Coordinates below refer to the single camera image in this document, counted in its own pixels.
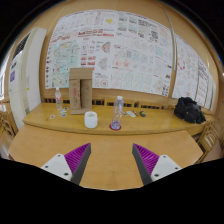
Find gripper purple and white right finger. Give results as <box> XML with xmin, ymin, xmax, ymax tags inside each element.
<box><xmin>132</xmin><ymin>144</ymin><xmax>181</xmax><ymax>185</ymax></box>

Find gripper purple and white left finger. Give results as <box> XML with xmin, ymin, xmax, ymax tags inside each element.
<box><xmin>42</xmin><ymin>143</ymin><xmax>91</xmax><ymax>185</ymax></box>

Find clear plastic water bottle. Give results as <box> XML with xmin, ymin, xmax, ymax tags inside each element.
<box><xmin>111</xmin><ymin>96</ymin><xmax>124</xmax><ymax>126</ymax></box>

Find white ceramic mug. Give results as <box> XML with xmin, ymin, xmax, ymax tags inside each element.
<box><xmin>84</xmin><ymin>111</ymin><xmax>98</xmax><ymax>129</ymax></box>

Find small black round object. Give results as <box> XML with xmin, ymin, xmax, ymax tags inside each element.
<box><xmin>140</xmin><ymin>111</ymin><xmax>146</xmax><ymax>117</ymax></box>

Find round red coaster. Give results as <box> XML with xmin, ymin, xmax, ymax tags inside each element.
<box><xmin>109</xmin><ymin>124</ymin><xmax>121</xmax><ymax>131</ymax></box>

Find small white card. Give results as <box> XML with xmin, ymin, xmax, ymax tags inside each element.
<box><xmin>127</xmin><ymin>111</ymin><xmax>136</xmax><ymax>117</ymax></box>

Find wooden chair right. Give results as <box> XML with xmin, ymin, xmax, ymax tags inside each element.
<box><xmin>196</xmin><ymin>121</ymin><xmax>223</xmax><ymax>163</ymax></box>

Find wooden chair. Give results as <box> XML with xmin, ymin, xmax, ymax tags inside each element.
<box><xmin>0</xmin><ymin>102</ymin><xmax>18</xmax><ymax>159</ymax></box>
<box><xmin>196</xmin><ymin>121</ymin><xmax>223</xmax><ymax>163</ymax></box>

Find black backpack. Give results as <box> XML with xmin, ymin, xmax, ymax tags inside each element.
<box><xmin>174</xmin><ymin>97</ymin><xmax>206</xmax><ymax>124</ymax></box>

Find wooden chair left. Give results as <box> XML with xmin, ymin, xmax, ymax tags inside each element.
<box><xmin>0</xmin><ymin>102</ymin><xmax>18</xmax><ymax>159</ymax></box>

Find brown cardboard box stand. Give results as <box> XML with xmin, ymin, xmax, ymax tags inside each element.
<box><xmin>69</xmin><ymin>68</ymin><xmax>92</xmax><ymax>115</ymax></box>

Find white standing air conditioner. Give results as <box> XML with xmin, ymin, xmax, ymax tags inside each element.
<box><xmin>9</xmin><ymin>27</ymin><xmax>47</xmax><ymax>129</ymax></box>

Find far right wall posters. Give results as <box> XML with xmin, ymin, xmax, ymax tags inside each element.
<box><xmin>195</xmin><ymin>59</ymin><xmax>216</xmax><ymax>110</ymax></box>

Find right wall poster sheet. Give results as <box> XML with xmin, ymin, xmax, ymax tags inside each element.
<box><xmin>172</xmin><ymin>35</ymin><xmax>198</xmax><ymax>99</ymax></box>

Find large wall poster sheet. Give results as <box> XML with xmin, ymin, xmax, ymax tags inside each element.
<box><xmin>45</xmin><ymin>10</ymin><xmax>173</xmax><ymax>96</ymax></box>

